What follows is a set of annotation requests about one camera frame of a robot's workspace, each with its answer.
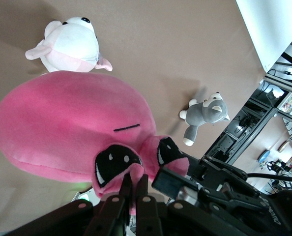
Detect wooden dish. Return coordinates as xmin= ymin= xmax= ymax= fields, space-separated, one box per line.
xmin=278 ymin=140 xmax=291 ymax=153

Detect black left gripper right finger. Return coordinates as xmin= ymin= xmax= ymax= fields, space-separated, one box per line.
xmin=136 ymin=173 xmax=164 ymax=236

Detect brown table cover sheet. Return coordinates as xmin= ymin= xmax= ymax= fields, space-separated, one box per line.
xmin=0 ymin=0 xmax=268 ymax=236

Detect pale pink white plush pig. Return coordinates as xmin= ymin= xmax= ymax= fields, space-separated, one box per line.
xmin=25 ymin=16 xmax=114 ymax=74

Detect white table edge panel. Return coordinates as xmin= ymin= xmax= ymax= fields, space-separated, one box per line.
xmin=235 ymin=0 xmax=292 ymax=74

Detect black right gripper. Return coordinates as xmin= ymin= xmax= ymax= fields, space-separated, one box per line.
xmin=182 ymin=152 xmax=292 ymax=236

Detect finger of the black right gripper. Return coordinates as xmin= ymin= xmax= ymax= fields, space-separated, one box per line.
xmin=152 ymin=167 xmax=267 ymax=217

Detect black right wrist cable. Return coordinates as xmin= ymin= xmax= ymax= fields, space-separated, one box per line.
xmin=246 ymin=173 xmax=292 ymax=184

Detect gray and white plush dog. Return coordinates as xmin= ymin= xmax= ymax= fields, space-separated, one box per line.
xmin=179 ymin=91 xmax=231 ymax=147

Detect pink round plush toy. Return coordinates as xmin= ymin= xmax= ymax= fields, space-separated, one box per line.
xmin=0 ymin=71 xmax=190 ymax=217

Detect blue plate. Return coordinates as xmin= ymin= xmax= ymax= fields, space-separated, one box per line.
xmin=258 ymin=149 xmax=272 ymax=163

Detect aluminium frame rack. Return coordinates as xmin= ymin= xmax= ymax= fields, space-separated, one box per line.
xmin=202 ymin=29 xmax=292 ymax=173

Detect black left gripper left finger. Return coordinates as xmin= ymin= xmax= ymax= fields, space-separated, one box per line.
xmin=84 ymin=172 xmax=133 ymax=236

